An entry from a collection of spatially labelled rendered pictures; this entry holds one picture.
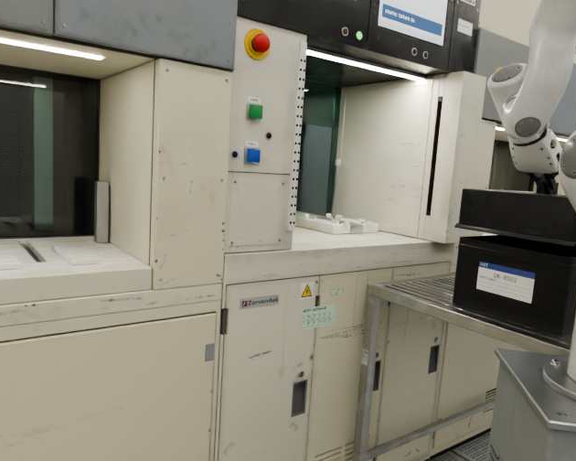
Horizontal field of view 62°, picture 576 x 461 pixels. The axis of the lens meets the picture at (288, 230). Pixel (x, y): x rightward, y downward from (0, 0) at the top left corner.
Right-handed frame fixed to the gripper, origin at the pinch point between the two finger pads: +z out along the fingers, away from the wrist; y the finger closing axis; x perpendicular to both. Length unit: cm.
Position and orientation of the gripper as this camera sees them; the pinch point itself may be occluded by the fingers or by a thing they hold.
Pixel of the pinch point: (546, 184)
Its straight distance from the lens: 132.6
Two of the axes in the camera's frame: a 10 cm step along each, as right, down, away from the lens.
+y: -5.7, -1.5, 8.1
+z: 5.3, 6.8, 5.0
